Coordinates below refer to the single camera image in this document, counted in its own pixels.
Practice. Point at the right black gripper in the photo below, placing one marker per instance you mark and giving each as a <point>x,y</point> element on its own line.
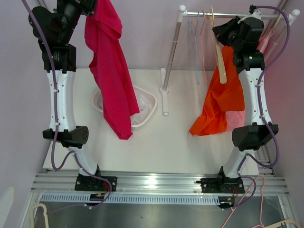
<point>222,31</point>

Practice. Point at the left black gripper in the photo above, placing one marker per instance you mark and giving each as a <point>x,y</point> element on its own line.
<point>86,6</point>

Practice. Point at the magenta t shirt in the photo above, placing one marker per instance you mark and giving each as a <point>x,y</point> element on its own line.
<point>109,68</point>

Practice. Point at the blue wire hanger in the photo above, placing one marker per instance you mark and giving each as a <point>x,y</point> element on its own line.
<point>192,33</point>

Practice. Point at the beige wooden hanger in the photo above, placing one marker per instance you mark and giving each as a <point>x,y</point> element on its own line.
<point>220,70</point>

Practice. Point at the white t shirt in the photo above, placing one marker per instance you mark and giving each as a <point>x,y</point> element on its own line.
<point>144,110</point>

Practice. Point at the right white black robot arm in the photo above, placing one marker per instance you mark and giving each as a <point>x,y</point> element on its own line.
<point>243,35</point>

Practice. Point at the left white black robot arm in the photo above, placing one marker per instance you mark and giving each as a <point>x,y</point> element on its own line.
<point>54,31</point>

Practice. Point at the orange t shirt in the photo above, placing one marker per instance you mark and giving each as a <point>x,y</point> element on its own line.
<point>220,98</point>

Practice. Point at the pink t shirt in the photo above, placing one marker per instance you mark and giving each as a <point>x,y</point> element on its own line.
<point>235,119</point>

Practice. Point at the beige hanger bottom right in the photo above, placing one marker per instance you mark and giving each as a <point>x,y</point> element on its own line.
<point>281,223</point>

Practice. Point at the metal clothes rack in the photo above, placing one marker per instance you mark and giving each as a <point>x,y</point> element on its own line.
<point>182,12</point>

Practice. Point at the white plastic laundry basket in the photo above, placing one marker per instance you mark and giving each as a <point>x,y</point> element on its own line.
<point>97,102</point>

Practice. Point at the pink wire hanger on rack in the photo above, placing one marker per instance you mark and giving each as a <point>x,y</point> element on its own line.
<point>204,75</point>

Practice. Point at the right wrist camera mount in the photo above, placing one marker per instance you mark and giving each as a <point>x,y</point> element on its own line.
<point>254,12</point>

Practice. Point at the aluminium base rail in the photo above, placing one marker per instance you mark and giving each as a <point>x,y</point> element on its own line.
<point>128,182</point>

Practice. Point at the white cable duct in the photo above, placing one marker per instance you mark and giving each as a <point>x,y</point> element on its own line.
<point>134,199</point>

